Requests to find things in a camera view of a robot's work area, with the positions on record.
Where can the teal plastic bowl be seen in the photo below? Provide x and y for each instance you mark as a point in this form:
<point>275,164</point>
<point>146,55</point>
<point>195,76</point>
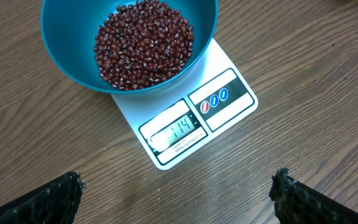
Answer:
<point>69,27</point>

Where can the red adzuki beans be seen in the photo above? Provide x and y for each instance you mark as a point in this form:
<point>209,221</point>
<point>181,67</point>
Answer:
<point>142,45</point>

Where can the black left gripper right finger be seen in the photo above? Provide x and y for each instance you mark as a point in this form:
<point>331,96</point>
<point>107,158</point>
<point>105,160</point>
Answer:
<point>296,203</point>

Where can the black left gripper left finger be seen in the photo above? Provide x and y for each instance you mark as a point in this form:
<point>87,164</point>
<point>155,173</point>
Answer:
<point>56,201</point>

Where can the white digital kitchen scale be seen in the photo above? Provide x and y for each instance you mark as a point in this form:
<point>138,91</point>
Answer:
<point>174,123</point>

